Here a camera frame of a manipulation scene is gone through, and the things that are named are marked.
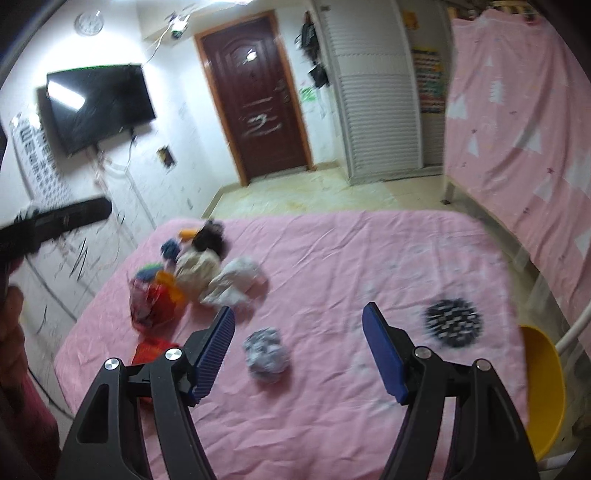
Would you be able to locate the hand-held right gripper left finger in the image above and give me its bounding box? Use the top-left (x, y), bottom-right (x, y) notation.
top-left (55, 307), bottom-right (235, 480)

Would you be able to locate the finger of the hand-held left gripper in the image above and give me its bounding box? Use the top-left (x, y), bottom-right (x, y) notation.
top-left (0, 196), bottom-right (112, 261)

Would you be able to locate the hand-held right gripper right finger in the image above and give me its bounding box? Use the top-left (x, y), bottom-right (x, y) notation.
top-left (362, 302), bottom-right (541, 480)

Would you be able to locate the grey patterned ball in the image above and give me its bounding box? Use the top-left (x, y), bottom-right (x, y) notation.
top-left (243, 328), bottom-right (291, 383)

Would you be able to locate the person's left forearm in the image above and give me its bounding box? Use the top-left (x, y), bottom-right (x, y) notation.
top-left (0, 367), bottom-right (63, 480)

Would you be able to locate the person's left hand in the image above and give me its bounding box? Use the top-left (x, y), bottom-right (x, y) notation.
top-left (0, 285), bottom-right (27, 370)

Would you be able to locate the white crumpled cloth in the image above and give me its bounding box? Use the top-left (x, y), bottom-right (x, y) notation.
top-left (201, 257), bottom-right (269, 308)

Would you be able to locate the black white patterned sock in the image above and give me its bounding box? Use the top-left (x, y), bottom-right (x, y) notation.
top-left (424, 299), bottom-right (485, 350)

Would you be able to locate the beige crumpled cloth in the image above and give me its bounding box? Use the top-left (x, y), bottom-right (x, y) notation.
top-left (174, 249), bottom-right (222, 301)

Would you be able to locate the plain pink bed sheet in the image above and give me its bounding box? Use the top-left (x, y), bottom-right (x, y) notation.
top-left (53, 210), bottom-right (529, 480)

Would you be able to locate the dark brown crumpled item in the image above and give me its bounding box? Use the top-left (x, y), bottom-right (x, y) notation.
top-left (191, 220), bottom-right (227, 259)

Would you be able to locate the yellow plastic chair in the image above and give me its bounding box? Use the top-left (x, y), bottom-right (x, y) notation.
top-left (519, 324), bottom-right (567, 462)

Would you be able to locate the dark brown wooden door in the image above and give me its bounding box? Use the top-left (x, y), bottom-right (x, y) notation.
top-left (194, 10), bottom-right (315, 186)

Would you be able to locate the white louvered wardrobe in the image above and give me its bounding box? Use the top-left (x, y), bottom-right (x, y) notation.
top-left (318, 0), bottom-right (446, 186)

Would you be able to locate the pink triangle print sheet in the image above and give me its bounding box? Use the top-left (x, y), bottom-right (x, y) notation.
top-left (443, 9), bottom-right (591, 370)

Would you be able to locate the eye chart wall poster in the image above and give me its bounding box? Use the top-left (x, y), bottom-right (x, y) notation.
top-left (9, 111), bottom-right (58, 200)

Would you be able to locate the black wall television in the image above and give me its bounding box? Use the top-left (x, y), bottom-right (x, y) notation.
top-left (46, 65), bottom-right (156, 156)

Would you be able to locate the white metal frame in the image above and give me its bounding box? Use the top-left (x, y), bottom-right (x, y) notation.
top-left (554, 300), bottom-right (591, 357)

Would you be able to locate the round wall clock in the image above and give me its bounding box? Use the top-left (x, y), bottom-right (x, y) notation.
top-left (75, 11), bottom-right (103, 37)

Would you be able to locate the white wall cable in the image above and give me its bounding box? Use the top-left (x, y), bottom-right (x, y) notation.
top-left (141, 18), bottom-right (178, 65)

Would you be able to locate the white security camera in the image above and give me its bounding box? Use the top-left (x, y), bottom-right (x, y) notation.
top-left (168, 14), bottom-right (191, 41)

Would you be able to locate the colourful grid wall poster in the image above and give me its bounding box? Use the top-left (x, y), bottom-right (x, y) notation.
top-left (411, 46), bottom-right (447, 116)

